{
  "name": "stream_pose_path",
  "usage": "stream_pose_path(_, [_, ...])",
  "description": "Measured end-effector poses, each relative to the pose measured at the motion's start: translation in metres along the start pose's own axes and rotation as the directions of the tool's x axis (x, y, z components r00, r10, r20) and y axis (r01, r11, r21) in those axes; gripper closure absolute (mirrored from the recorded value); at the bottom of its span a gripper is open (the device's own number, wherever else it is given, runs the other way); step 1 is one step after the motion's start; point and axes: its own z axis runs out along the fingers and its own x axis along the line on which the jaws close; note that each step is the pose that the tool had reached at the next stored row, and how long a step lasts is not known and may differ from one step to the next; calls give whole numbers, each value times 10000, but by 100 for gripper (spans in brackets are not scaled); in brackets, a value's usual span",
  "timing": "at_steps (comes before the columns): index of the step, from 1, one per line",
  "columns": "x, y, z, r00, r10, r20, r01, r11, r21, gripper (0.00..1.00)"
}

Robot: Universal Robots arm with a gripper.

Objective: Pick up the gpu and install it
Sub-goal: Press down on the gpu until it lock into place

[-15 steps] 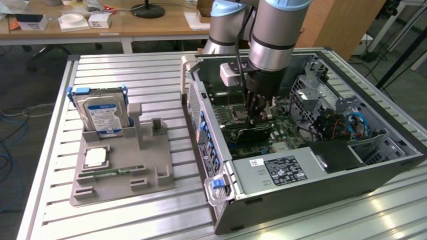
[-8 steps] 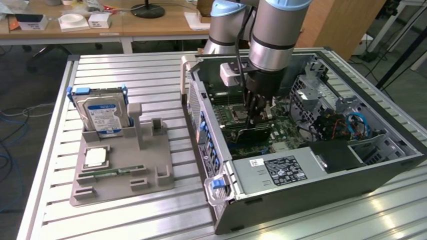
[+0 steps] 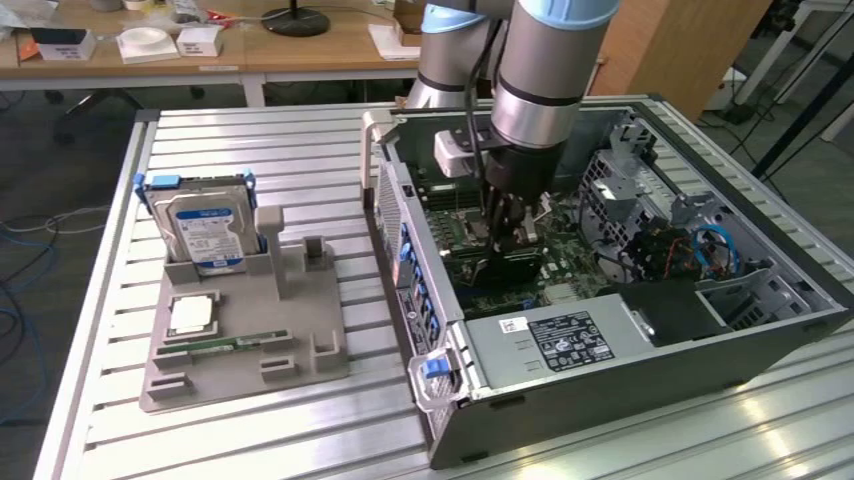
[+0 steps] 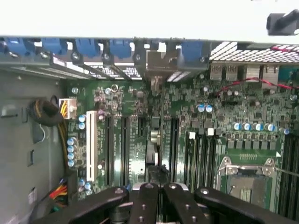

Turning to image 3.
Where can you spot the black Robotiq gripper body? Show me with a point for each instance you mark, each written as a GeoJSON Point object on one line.
{"type": "Point", "coordinates": [524, 170]}

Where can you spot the graphics card with metal bracket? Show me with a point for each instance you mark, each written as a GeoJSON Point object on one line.
{"type": "Point", "coordinates": [508, 270]}

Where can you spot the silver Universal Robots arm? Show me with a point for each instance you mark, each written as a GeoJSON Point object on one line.
{"type": "Point", "coordinates": [541, 75]}

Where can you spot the CPU socket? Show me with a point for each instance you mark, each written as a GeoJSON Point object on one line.
{"type": "Point", "coordinates": [476, 227]}

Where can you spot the green motherboard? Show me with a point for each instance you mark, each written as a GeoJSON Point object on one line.
{"type": "Point", "coordinates": [568, 260]}

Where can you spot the grey perforated disk bay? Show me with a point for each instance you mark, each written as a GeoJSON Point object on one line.
{"type": "Point", "coordinates": [614, 197]}

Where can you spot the grey power supply unit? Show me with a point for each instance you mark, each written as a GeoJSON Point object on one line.
{"type": "Point", "coordinates": [508, 360]}

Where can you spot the white paper sheets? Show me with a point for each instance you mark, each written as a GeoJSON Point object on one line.
{"type": "Point", "coordinates": [394, 47]}

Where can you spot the blue case latch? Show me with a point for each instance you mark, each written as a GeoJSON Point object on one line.
{"type": "Point", "coordinates": [434, 370]}

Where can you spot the small white cabinet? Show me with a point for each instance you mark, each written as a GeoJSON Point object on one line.
{"type": "Point", "coordinates": [724, 95]}

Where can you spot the brown cardboard box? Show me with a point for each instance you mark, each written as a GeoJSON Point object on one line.
{"type": "Point", "coordinates": [409, 17]}

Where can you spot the open black PC case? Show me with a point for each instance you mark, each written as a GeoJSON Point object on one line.
{"type": "Point", "coordinates": [601, 400]}

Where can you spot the wooden cabinet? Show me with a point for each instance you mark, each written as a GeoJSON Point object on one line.
{"type": "Point", "coordinates": [721, 50]}

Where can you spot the grey plastic parts rack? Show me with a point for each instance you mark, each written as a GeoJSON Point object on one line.
{"type": "Point", "coordinates": [268, 310]}

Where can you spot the grey open disk bay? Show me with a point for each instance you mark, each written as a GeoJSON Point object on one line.
{"type": "Point", "coordinates": [768, 300]}

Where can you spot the black stand pole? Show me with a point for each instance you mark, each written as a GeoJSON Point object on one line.
{"type": "Point", "coordinates": [795, 135]}

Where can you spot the black round lamp base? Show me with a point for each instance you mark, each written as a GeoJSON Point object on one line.
{"type": "Point", "coordinates": [297, 22]}

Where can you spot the green RAM stick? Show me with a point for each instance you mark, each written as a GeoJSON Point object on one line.
{"type": "Point", "coordinates": [227, 344]}

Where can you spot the silver CPU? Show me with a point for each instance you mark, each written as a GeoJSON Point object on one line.
{"type": "Point", "coordinates": [190, 315]}

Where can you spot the small white paper label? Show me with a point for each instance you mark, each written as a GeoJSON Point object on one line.
{"type": "Point", "coordinates": [217, 67]}

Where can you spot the white labelled box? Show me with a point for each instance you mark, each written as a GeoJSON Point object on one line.
{"type": "Point", "coordinates": [201, 42]}

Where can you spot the black office chair base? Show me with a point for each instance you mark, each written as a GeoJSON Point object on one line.
{"type": "Point", "coordinates": [87, 105]}

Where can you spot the wooden desk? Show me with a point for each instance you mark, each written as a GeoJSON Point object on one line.
{"type": "Point", "coordinates": [101, 69]}

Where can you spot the white box with black top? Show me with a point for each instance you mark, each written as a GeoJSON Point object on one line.
{"type": "Point", "coordinates": [63, 50]}

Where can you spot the orange card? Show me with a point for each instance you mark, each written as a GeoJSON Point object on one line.
{"type": "Point", "coordinates": [27, 52]}

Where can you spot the clear plastic bag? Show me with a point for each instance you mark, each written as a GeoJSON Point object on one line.
{"type": "Point", "coordinates": [27, 12]}

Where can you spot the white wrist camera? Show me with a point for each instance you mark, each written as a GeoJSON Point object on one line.
{"type": "Point", "coordinates": [454, 156]}

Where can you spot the hard disk with blue bracket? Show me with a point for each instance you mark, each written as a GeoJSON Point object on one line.
{"type": "Point", "coordinates": [207, 230]}

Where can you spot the white metal desk frame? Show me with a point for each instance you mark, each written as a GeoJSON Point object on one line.
{"type": "Point", "coordinates": [801, 45]}

